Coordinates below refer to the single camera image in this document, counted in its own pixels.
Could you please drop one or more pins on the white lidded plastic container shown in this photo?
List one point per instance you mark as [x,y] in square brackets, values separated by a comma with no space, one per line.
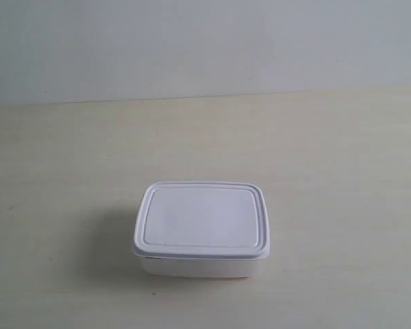
[202,229]

